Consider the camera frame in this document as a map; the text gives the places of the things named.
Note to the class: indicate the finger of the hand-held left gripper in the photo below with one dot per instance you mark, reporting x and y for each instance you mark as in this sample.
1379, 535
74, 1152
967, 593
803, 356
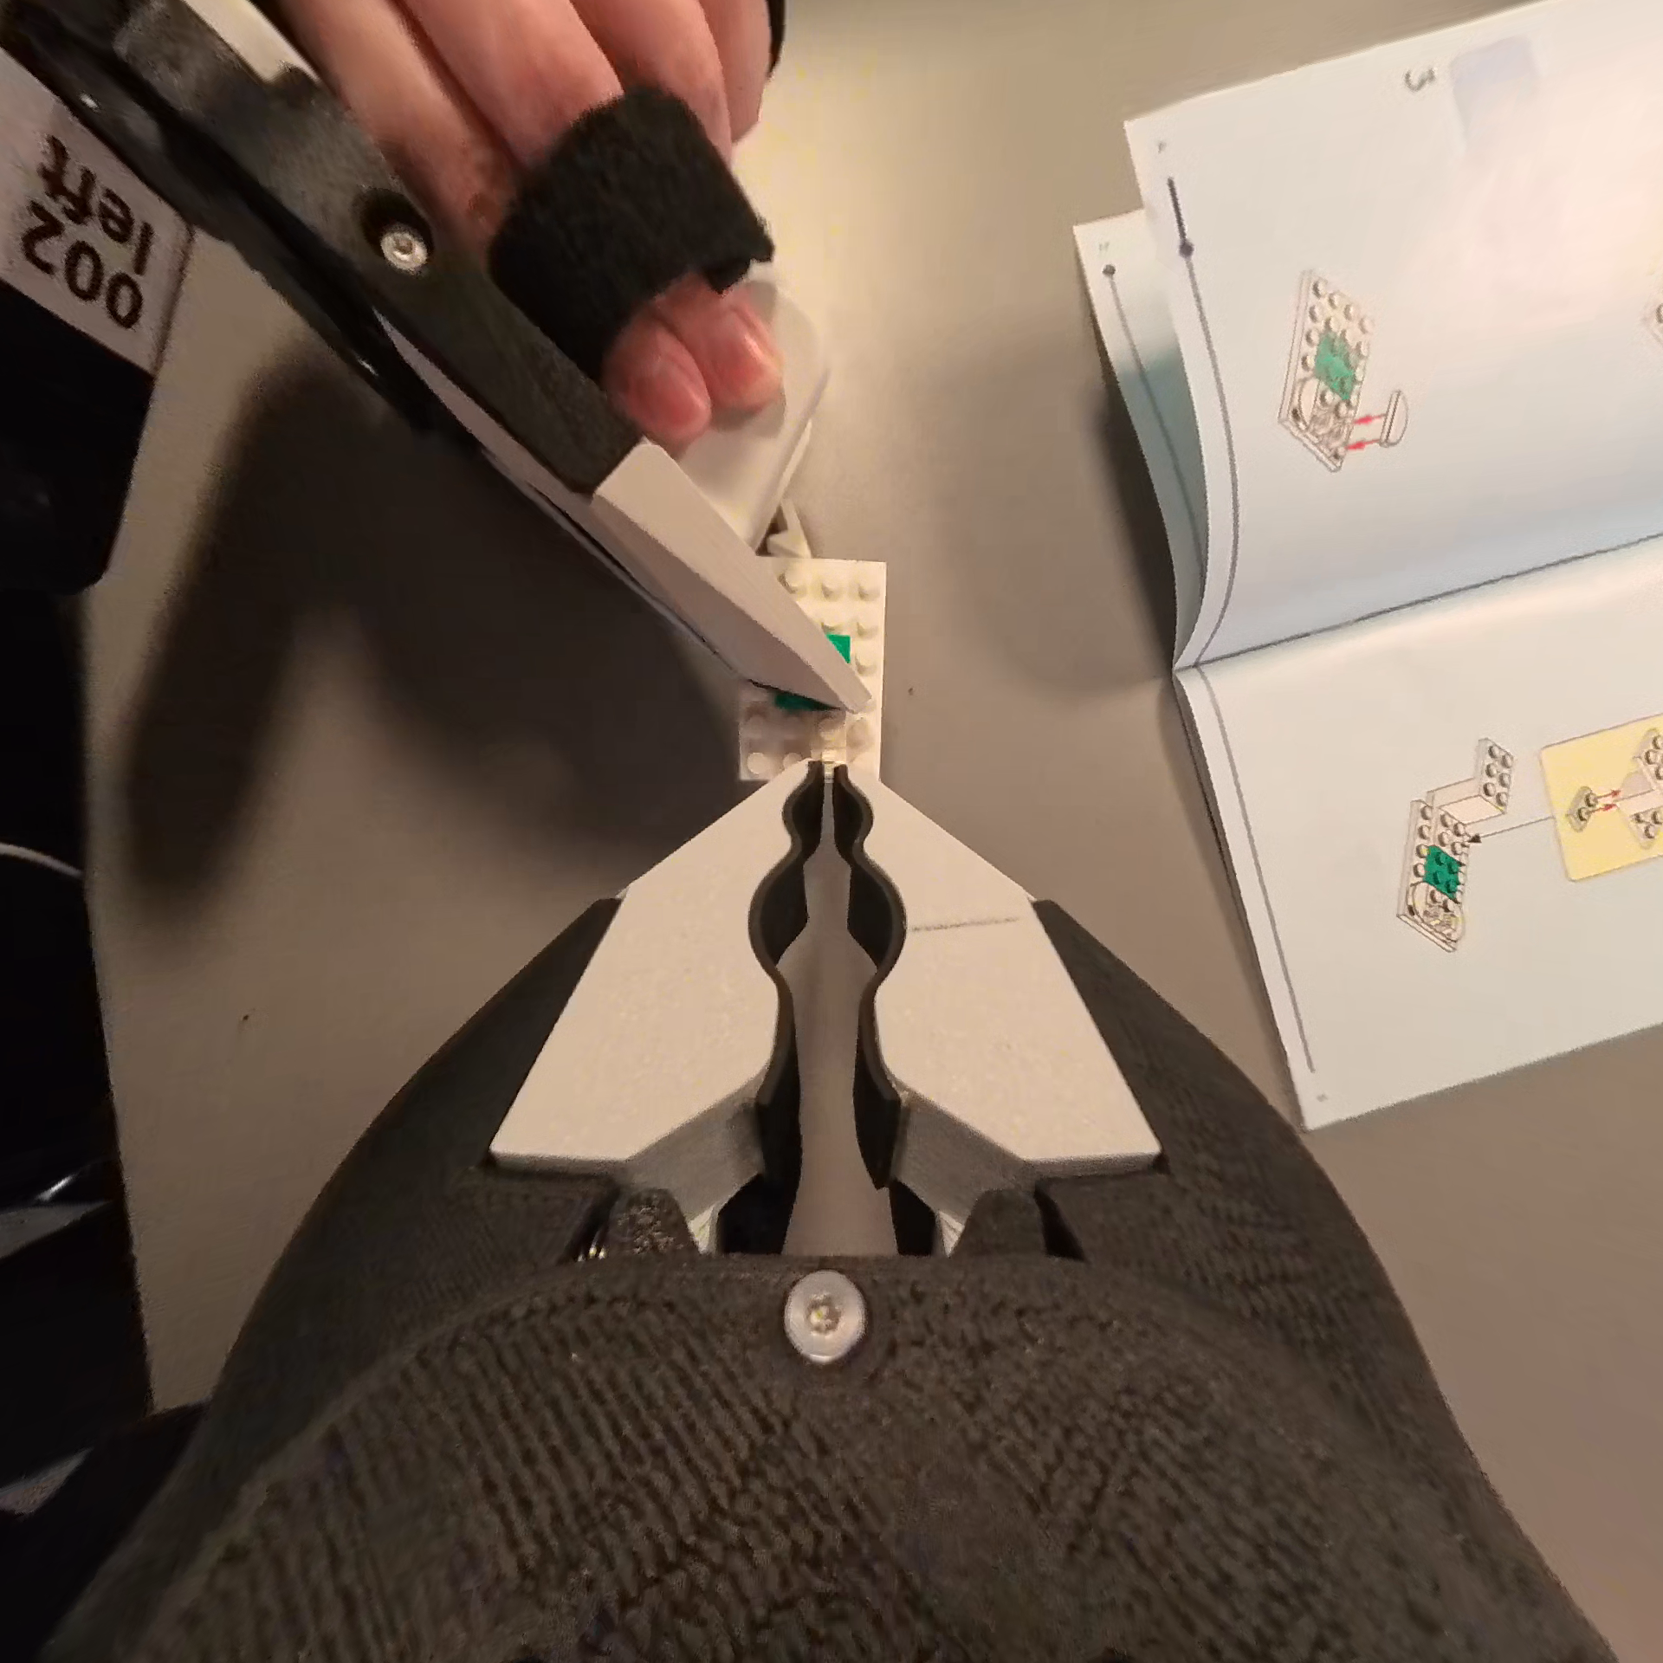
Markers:
728, 585

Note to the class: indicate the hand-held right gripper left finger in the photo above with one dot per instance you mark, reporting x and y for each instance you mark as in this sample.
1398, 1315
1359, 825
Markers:
638, 1013

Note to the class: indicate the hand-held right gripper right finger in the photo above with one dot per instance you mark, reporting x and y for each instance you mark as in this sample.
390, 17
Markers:
1012, 1039

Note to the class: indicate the green lego brick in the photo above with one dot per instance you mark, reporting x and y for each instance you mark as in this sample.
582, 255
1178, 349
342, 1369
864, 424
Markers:
842, 649

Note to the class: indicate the white lego plate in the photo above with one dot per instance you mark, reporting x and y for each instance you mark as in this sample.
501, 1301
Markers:
858, 598

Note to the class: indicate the person's left hand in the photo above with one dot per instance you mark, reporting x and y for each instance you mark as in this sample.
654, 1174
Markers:
520, 52

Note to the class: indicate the open instruction booklet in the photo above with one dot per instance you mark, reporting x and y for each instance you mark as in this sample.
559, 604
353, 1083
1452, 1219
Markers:
1430, 519

